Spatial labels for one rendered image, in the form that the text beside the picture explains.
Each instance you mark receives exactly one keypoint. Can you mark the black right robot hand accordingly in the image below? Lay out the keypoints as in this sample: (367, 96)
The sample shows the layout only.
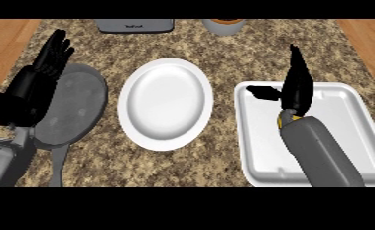
(296, 88)

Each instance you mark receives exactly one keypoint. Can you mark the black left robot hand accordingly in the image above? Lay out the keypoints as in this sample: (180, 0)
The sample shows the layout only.
(31, 85)

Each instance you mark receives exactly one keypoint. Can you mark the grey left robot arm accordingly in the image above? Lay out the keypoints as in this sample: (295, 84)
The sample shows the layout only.
(10, 154)

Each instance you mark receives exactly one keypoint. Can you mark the yellow lemon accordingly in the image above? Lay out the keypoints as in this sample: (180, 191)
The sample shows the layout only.
(282, 120)

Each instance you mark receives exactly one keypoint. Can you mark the white rectangular tray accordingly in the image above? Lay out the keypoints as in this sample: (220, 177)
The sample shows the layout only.
(351, 115)

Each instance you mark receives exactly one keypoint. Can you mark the white oval plate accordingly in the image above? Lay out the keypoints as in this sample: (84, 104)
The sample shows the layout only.
(165, 103)

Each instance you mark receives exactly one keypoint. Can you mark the grey frying pan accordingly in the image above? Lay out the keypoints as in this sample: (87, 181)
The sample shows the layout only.
(72, 108)

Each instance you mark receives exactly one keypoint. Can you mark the grey round container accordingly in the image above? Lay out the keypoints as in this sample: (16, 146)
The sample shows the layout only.
(222, 27)

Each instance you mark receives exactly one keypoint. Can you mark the grey appliance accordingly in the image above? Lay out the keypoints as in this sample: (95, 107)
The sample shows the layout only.
(134, 25)

